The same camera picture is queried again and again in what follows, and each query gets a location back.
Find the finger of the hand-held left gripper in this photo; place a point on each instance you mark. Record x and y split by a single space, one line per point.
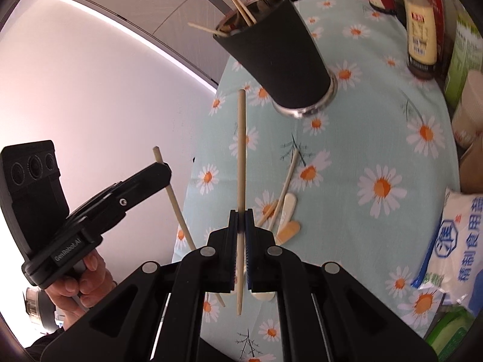
139 186

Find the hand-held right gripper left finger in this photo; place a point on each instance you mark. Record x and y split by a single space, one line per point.
220 256

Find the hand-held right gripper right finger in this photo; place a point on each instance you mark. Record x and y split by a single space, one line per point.
260 256

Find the slender wooden chopstick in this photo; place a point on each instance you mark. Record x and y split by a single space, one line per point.
241 151
177 207

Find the black utensil holder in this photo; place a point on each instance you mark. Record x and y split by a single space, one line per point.
279 60

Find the bunch of wooden chopsticks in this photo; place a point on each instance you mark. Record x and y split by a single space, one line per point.
241 8

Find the person's left hand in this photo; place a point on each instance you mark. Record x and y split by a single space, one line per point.
94 279

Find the grey round appliance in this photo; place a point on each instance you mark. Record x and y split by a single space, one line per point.
37 305

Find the daisy print tablecloth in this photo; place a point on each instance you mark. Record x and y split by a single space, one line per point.
358 120

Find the grey door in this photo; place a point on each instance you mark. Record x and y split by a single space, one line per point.
151 0

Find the white blue salt bag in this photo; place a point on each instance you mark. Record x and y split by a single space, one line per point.
452 249

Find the green sugar bag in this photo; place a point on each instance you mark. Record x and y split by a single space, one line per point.
452 335

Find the row of condiment bottles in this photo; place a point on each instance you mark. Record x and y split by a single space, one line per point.
419 34

